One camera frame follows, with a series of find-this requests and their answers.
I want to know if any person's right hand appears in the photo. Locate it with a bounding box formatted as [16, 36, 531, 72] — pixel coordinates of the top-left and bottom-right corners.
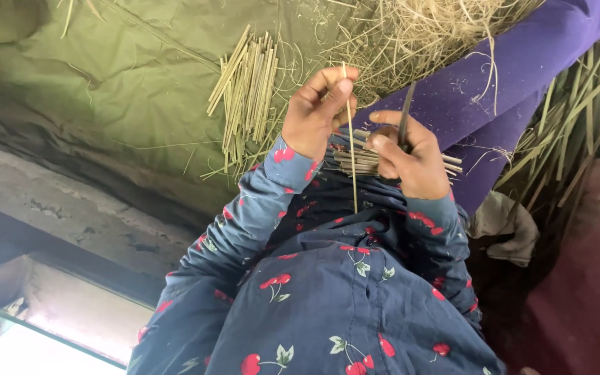
[366, 109, 452, 202]

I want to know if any person's left hand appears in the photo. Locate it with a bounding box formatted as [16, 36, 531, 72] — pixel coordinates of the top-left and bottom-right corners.
[281, 65, 360, 162]

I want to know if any dark blade knife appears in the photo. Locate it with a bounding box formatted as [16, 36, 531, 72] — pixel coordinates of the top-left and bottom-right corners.
[397, 80, 418, 154]

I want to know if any thin bamboo stick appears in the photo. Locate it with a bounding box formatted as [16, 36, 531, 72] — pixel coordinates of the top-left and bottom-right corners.
[342, 61, 359, 215]

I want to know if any bundle of bamboo splints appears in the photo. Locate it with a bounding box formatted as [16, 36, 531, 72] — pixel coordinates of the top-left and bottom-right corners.
[324, 128, 464, 185]

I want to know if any pile of cut bamboo sticks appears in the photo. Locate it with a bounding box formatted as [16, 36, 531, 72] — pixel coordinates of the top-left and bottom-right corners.
[199, 23, 281, 181]

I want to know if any beige crumpled cloth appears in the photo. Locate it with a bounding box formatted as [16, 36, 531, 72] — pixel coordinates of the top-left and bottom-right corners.
[466, 190, 540, 268]

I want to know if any person's purple trouser leg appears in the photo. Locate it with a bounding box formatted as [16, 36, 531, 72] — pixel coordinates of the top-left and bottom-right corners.
[351, 0, 600, 215]

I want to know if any heap of bamboo shavings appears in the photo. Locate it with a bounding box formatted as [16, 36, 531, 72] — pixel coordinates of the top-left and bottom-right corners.
[317, 0, 545, 109]

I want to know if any heap of long bamboo strips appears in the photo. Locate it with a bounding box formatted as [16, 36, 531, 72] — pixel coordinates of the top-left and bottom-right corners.
[492, 20, 600, 210]

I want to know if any navy cherry print shirt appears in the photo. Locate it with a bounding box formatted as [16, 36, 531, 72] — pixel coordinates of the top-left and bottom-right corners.
[125, 134, 507, 375]

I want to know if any olive green tarpaulin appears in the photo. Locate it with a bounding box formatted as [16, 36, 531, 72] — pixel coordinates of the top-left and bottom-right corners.
[0, 0, 384, 230]

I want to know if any dark red mat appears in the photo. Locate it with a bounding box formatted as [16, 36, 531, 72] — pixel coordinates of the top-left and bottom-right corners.
[498, 156, 600, 375]

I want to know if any olive green sack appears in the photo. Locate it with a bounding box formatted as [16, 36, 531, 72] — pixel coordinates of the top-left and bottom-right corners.
[0, 0, 52, 44]

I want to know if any dark window frame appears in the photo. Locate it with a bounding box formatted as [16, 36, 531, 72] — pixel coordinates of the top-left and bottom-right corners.
[0, 197, 168, 372]

